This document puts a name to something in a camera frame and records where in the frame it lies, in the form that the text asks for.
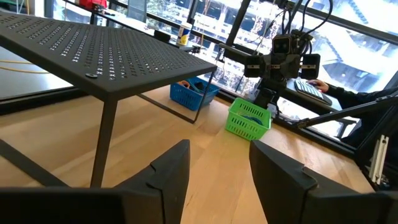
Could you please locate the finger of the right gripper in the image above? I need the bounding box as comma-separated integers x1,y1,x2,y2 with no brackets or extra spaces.
244,55,262,78
300,54,322,80

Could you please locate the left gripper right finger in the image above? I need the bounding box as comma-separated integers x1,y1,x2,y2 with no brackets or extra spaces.
250,139,374,224

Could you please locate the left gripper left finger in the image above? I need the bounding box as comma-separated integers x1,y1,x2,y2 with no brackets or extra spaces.
114,139,191,224

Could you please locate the blue spiral coil band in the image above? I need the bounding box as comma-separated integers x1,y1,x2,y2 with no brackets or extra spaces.
241,114,264,126

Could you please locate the light blue rubber band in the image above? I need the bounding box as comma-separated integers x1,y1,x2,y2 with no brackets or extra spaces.
189,82,206,94

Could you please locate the person's hand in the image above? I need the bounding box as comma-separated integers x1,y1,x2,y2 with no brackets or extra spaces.
307,79,330,93

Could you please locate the black keyboard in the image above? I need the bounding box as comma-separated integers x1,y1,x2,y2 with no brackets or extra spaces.
294,79,333,106

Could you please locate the person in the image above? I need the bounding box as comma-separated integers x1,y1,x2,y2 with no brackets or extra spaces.
325,83,398,147

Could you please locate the green plastic basket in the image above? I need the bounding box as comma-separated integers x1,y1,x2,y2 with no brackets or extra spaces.
224,97,272,142

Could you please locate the blue plastic basket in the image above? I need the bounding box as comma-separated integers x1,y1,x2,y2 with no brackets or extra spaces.
169,76,221,112

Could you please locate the white wipes canister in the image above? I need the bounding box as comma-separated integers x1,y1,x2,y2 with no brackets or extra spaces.
176,22,193,47

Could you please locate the black mesh riser shelf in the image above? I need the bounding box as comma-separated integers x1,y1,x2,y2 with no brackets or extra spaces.
0,11,218,189

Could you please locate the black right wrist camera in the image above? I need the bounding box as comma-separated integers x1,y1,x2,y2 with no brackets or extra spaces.
272,34,293,55

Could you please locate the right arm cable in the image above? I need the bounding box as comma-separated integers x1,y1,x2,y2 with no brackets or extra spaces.
278,0,334,40

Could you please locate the silver aluminium bracket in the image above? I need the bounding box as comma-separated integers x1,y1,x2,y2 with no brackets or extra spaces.
368,134,390,185

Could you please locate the yellow floor cable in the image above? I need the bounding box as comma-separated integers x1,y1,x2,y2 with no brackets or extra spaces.
0,58,50,75

